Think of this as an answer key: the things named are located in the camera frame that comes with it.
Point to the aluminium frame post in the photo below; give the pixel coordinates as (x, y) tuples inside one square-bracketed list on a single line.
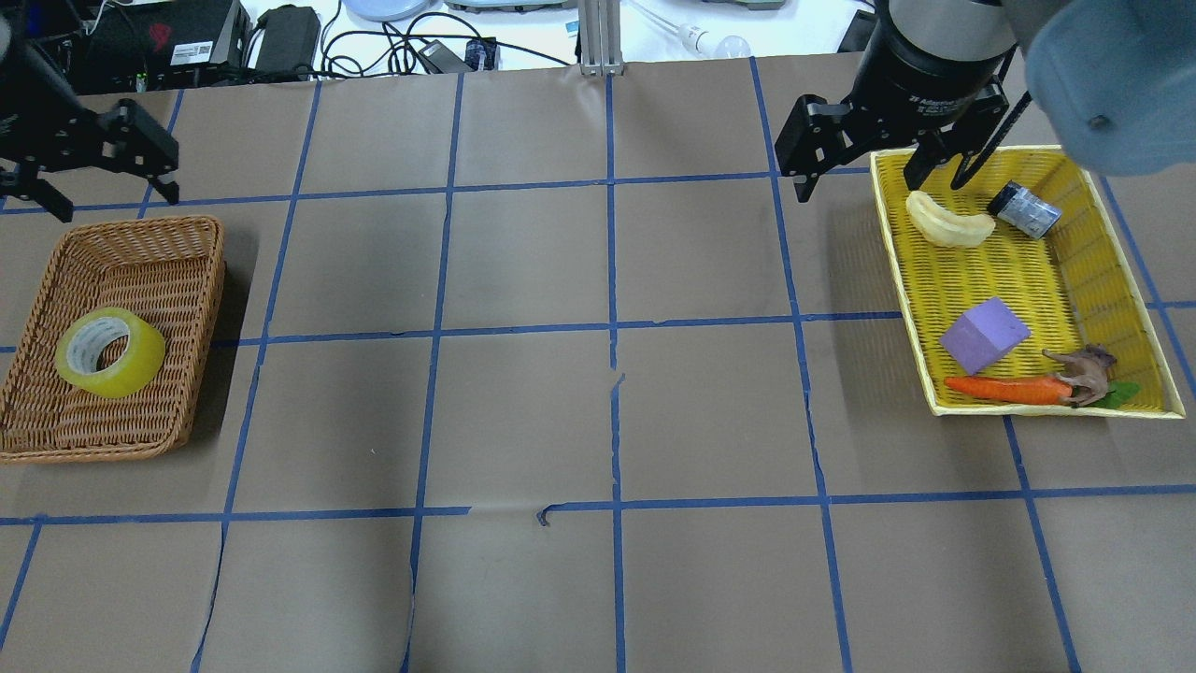
[(600, 38)]

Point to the yellow plastic basket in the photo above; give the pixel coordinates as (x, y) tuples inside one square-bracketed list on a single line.
[(1073, 287)]

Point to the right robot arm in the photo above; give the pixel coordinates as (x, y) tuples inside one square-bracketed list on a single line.
[(1116, 80)]

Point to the brown toy animal figure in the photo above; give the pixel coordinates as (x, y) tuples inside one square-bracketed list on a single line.
[(1086, 371)]

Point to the black power adapter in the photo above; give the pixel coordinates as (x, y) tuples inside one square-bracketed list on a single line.
[(287, 43)]

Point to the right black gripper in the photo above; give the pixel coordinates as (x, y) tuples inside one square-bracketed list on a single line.
[(927, 67)]

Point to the black computer box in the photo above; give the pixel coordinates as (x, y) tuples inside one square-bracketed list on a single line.
[(160, 45)]

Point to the yellow clear tape roll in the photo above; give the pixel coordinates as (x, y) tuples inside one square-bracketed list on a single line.
[(110, 352)]

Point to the orange toy carrot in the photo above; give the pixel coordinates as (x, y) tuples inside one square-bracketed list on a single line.
[(1043, 390)]

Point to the purple foam cube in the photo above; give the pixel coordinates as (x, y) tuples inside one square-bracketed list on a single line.
[(984, 334)]

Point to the brown wicker basket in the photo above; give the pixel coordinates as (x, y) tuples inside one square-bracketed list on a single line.
[(170, 272)]

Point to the small black labelled bottle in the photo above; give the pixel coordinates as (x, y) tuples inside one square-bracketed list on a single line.
[(1019, 207)]

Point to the light bulb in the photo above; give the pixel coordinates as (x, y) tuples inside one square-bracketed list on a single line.
[(711, 45)]

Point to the blue plate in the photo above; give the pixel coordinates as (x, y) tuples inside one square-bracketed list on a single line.
[(386, 10)]

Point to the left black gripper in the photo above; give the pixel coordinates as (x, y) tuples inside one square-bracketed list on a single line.
[(28, 98)]

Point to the yellow toy banana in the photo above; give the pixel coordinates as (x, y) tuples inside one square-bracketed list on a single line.
[(944, 228)]

